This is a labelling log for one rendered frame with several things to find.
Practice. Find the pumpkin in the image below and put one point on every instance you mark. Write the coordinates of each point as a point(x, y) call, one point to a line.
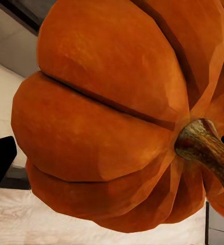
point(217, 203)
point(123, 123)

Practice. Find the cabinet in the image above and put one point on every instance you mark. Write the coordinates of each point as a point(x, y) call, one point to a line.
point(20, 22)

